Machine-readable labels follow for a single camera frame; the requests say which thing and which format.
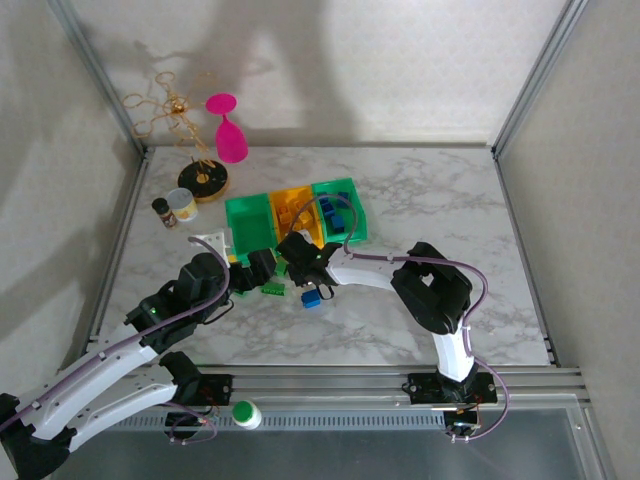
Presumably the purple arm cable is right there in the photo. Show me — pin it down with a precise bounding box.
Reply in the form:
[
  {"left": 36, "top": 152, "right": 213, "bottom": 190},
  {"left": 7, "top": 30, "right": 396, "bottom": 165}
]
[
  {"left": 0, "top": 235, "right": 232, "bottom": 446},
  {"left": 289, "top": 194, "right": 511, "bottom": 442}
]

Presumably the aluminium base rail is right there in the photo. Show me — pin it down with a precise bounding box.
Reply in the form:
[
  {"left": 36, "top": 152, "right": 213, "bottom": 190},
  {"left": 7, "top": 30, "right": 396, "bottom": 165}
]
[{"left": 47, "top": 364, "right": 591, "bottom": 414}]

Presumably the small dark spice bottle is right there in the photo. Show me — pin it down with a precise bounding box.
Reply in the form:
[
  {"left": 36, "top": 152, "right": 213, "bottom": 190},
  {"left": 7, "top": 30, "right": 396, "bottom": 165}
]
[{"left": 151, "top": 197, "right": 180, "bottom": 230}]

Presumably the pink plastic wine glass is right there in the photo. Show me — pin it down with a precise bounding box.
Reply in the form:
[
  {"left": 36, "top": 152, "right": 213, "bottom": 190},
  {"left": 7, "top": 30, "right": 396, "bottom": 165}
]
[{"left": 204, "top": 92, "right": 250, "bottom": 165}]

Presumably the yellow plastic bin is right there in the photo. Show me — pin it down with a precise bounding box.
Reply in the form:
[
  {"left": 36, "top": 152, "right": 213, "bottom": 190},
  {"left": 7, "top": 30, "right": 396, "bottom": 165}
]
[{"left": 268, "top": 185, "right": 325, "bottom": 251}]

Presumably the white jar with yellow label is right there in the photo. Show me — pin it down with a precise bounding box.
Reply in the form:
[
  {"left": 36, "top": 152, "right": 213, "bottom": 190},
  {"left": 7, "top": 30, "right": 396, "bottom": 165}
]
[{"left": 165, "top": 187, "right": 199, "bottom": 222}]

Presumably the green plastic bin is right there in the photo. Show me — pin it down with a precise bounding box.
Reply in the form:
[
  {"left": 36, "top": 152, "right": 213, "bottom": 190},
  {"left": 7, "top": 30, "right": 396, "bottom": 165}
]
[
  {"left": 223, "top": 193, "right": 277, "bottom": 266},
  {"left": 310, "top": 177, "right": 370, "bottom": 246}
]

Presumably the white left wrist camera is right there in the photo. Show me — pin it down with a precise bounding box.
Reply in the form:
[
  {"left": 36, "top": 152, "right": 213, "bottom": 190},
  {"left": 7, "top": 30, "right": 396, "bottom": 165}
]
[{"left": 192, "top": 228, "right": 235, "bottom": 264}]

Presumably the aluminium frame post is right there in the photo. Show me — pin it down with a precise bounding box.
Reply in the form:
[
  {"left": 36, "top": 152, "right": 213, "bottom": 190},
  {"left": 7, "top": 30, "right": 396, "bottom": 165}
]
[
  {"left": 492, "top": 0, "right": 586, "bottom": 157},
  {"left": 49, "top": 0, "right": 151, "bottom": 157}
]

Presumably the gold wire glass rack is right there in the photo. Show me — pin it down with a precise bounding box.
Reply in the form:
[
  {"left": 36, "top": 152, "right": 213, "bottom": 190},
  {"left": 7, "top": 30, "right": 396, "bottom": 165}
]
[{"left": 122, "top": 69, "right": 232, "bottom": 204}]

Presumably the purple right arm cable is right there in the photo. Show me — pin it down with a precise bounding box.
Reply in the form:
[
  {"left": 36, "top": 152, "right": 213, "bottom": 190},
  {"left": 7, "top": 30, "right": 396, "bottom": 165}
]
[{"left": 289, "top": 194, "right": 511, "bottom": 442}]

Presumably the perforated grey cable duct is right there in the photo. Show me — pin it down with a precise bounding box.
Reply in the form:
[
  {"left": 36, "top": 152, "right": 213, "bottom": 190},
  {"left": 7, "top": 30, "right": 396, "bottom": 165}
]
[{"left": 99, "top": 409, "right": 447, "bottom": 432}]

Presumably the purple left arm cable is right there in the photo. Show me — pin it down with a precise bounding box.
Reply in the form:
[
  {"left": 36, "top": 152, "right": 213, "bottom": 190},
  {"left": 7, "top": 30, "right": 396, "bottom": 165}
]
[{"left": 0, "top": 235, "right": 232, "bottom": 446}]

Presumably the white bottle with green cap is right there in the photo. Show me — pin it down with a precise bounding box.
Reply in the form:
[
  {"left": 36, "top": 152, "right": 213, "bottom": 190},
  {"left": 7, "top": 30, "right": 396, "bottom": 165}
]
[{"left": 231, "top": 399, "right": 263, "bottom": 430}]

